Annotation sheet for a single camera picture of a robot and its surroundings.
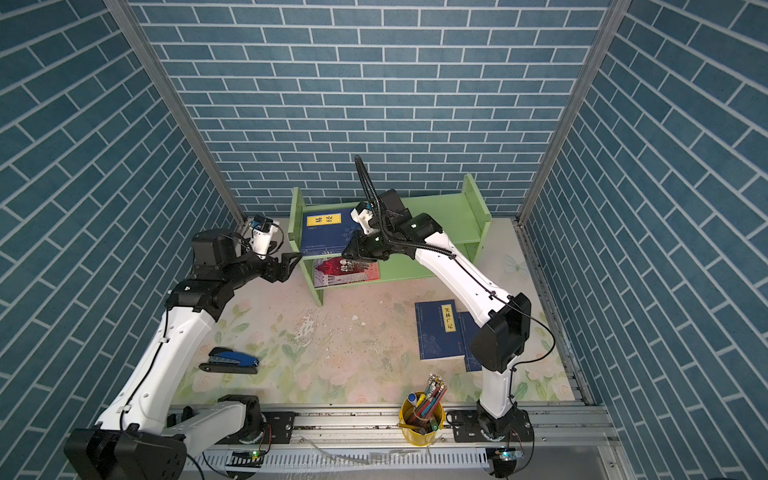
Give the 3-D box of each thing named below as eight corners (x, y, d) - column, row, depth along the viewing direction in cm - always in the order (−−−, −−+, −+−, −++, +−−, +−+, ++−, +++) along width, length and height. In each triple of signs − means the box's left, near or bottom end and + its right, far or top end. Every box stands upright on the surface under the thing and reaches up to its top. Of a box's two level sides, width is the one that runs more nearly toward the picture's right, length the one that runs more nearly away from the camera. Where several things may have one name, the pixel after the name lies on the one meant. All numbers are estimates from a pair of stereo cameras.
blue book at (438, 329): (417, 359, 87) (418, 356, 86) (415, 302, 100) (415, 299, 98) (463, 359, 87) (464, 357, 86) (455, 302, 100) (456, 299, 98)
